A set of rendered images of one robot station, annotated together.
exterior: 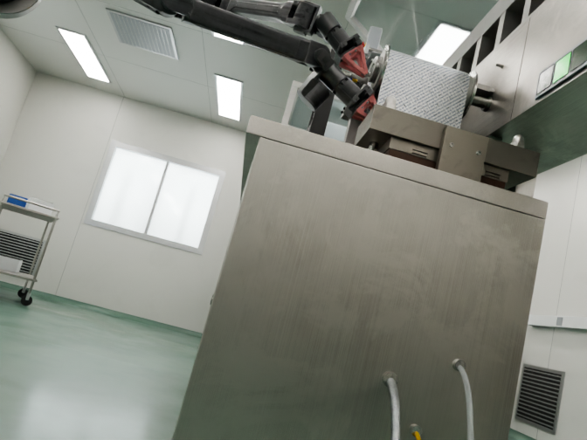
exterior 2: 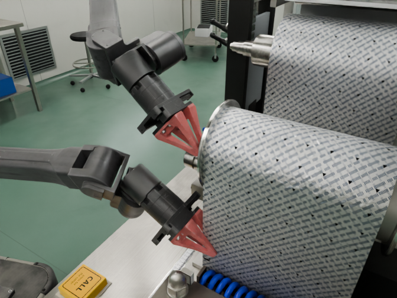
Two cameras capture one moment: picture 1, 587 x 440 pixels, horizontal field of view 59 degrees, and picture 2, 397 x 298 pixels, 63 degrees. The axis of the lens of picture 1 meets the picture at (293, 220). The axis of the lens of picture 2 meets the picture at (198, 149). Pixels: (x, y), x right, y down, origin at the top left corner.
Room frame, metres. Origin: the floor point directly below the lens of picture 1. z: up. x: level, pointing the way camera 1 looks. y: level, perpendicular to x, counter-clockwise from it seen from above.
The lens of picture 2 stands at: (0.96, -0.35, 1.52)
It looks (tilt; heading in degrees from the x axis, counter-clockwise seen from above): 32 degrees down; 35
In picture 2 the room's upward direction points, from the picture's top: straight up
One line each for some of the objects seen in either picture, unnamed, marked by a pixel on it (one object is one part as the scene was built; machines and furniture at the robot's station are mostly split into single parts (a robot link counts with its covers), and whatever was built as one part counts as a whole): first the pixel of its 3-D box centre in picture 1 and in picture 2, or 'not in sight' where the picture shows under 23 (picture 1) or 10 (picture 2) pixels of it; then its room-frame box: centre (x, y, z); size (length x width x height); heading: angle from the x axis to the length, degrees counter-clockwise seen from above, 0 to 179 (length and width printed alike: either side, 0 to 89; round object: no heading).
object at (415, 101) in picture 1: (417, 122); (269, 262); (1.29, -0.25, 1.11); 0.23 x 0.01 x 0.18; 94
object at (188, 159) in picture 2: not in sight; (192, 158); (1.37, -0.05, 1.18); 0.04 x 0.02 x 0.04; 4
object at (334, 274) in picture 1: (287, 340); not in sight; (2.28, -0.11, 0.43); 2.52 x 0.64 x 0.86; 4
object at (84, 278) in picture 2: not in sight; (83, 285); (1.17, 0.09, 0.91); 0.07 x 0.07 x 0.02; 4
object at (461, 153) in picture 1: (462, 154); not in sight; (1.08, -0.33, 0.96); 0.10 x 0.03 x 0.11; 94
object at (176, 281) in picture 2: not in sight; (176, 281); (1.21, -0.13, 1.05); 0.04 x 0.04 x 0.04
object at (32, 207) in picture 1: (15, 246); (202, 20); (5.32, 2.66, 0.51); 0.91 x 0.58 x 1.02; 28
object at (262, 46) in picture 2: (357, 79); (270, 51); (1.59, -0.09, 1.33); 0.06 x 0.06 x 0.06; 4
